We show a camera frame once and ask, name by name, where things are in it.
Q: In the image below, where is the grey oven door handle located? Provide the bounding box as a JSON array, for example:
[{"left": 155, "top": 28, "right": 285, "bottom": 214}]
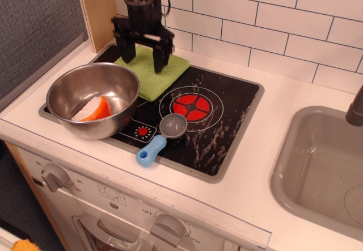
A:
[{"left": 81, "top": 213, "right": 141, "bottom": 248}]

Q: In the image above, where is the black toy stove top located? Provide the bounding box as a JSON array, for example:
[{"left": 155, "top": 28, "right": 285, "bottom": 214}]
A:
[{"left": 38, "top": 44, "right": 265, "bottom": 185}]

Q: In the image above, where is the stainless steel bowl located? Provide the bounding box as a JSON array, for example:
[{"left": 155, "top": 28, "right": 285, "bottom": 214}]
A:
[{"left": 47, "top": 62, "right": 140, "bottom": 140}]

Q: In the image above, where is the grey scoop with blue handle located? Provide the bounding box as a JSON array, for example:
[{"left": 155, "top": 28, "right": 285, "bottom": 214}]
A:
[{"left": 136, "top": 114, "right": 188, "bottom": 167}]

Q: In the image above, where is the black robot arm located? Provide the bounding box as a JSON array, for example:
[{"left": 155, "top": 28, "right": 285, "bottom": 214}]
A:
[{"left": 112, "top": 0, "right": 174, "bottom": 73}]

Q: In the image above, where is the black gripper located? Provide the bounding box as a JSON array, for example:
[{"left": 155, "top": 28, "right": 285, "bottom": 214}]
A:
[{"left": 112, "top": 0, "right": 174, "bottom": 73}]

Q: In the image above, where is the orange object at bottom left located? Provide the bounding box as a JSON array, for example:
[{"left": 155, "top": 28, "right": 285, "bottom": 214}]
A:
[{"left": 11, "top": 239, "right": 40, "bottom": 251}]

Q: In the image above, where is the green cloth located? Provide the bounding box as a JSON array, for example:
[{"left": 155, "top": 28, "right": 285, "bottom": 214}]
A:
[{"left": 115, "top": 45, "right": 190, "bottom": 102}]

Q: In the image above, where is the grey plastic sink basin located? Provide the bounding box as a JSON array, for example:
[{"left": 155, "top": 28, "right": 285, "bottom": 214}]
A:
[{"left": 271, "top": 106, "right": 362, "bottom": 241}]

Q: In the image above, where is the light wooden side post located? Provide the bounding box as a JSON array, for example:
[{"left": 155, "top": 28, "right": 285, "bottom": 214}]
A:
[{"left": 80, "top": 0, "right": 117, "bottom": 53}]

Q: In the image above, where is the orange and white toy food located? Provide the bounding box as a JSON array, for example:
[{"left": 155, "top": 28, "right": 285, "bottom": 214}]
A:
[{"left": 72, "top": 96, "right": 112, "bottom": 122}]

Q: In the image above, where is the grey oven temperature knob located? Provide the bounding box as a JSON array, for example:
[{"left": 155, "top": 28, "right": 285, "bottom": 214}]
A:
[{"left": 150, "top": 214, "right": 186, "bottom": 247}]

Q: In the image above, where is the grey timer knob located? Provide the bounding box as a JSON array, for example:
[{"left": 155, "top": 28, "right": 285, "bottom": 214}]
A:
[{"left": 41, "top": 164, "right": 70, "bottom": 193}]

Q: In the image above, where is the grey faucet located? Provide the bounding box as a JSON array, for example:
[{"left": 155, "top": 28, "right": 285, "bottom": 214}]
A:
[{"left": 345, "top": 86, "right": 363, "bottom": 127}]

